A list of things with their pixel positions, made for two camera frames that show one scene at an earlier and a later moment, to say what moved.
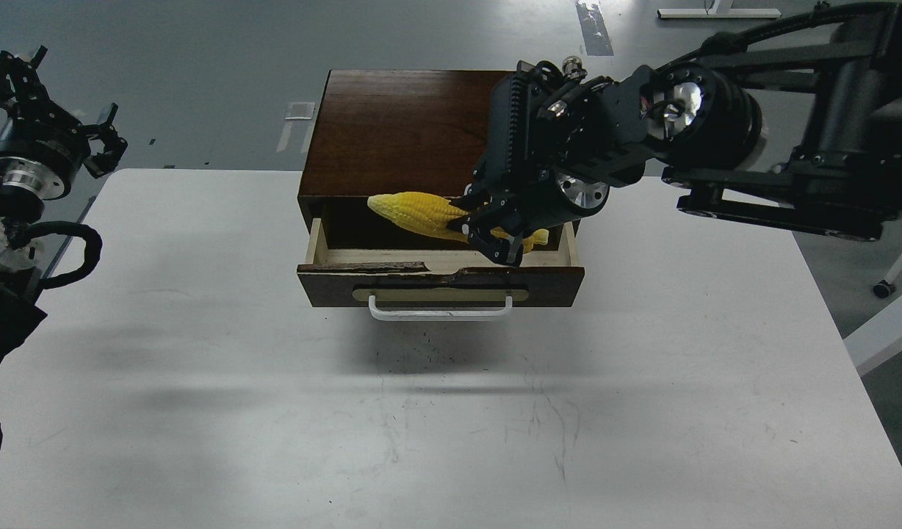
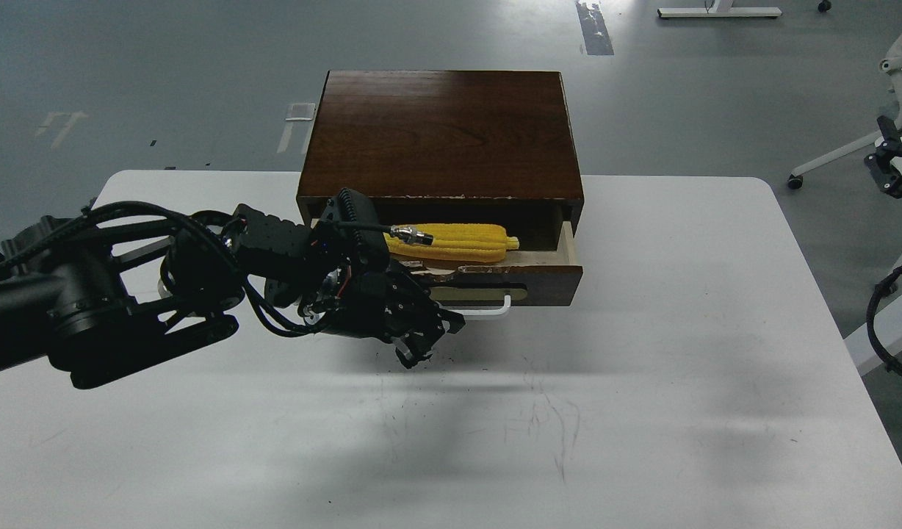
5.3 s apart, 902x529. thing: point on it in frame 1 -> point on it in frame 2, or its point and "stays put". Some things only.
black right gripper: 559,139 -> 895,162
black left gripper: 39,126 -> 341,267
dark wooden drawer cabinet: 393,131 stays put
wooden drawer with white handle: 460,283 stays put
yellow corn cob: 433,214 -> 457,242
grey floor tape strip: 595,33 stays put
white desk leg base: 720,9 stays put
